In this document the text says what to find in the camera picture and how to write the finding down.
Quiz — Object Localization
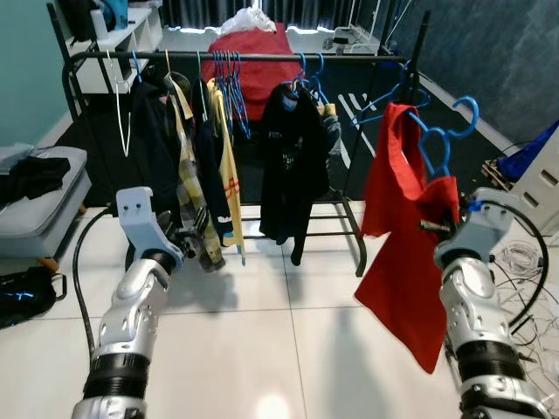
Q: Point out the blue plastic hanger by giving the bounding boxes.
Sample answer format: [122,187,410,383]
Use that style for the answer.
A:
[354,79,433,127]
[223,51,254,141]
[406,94,481,180]
[212,51,241,132]

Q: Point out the green plastic hanger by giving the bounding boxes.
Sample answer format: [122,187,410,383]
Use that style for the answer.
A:
[194,51,207,123]

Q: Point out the brown plaid shirt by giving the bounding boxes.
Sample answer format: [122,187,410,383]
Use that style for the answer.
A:
[166,74,226,273]

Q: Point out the navy garment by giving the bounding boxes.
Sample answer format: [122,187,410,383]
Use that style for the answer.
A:
[194,83,235,250]

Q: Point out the yellow garment red marks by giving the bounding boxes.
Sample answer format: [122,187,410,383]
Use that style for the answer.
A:
[205,77,247,263]

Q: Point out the wooden slat rack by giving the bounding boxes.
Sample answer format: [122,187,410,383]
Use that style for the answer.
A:
[480,157,525,193]

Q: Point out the black jacket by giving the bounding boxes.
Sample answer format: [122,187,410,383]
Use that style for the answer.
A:
[135,74,189,215]

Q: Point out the plain black shirt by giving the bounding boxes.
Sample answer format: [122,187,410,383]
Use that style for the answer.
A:
[259,86,307,247]

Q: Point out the white cabinet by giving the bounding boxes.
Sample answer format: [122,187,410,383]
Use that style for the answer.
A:
[522,131,559,237]

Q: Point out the blue cloth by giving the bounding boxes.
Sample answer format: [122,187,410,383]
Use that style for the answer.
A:
[502,122,559,180]

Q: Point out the grey green t-shirt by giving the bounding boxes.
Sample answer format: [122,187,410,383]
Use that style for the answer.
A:
[319,100,343,158]

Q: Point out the black folded clothes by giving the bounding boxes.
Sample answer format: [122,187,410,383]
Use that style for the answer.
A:
[0,155,72,210]

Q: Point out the black bag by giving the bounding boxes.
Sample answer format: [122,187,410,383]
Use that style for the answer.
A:
[0,264,69,331]

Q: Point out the red fabric bundle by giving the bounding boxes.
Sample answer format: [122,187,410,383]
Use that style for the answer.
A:
[203,24,302,123]

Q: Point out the black metal clothes rack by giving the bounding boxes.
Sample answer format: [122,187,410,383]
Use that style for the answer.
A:
[48,0,433,278]

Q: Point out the grey box device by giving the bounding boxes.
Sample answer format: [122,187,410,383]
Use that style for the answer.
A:
[325,26,381,52]

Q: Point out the white shelf unit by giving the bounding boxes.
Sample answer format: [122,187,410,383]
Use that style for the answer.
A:
[66,0,165,95]

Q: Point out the white plastic bag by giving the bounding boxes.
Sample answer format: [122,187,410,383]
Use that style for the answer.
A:
[218,4,279,36]

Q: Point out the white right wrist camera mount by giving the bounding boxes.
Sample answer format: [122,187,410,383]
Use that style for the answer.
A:
[450,186,518,263]

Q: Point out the white cable bundle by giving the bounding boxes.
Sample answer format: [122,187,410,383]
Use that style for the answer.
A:
[493,240,559,289]

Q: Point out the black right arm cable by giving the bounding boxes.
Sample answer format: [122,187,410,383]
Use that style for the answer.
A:
[476,199,551,337]

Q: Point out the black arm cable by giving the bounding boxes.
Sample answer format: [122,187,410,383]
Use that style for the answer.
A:
[476,199,551,337]
[72,205,123,359]

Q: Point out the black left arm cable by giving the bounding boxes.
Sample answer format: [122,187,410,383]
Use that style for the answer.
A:
[72,205,123,359]

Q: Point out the white wire hanger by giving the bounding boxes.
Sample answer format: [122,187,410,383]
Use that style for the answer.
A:
[107,51,139,160]

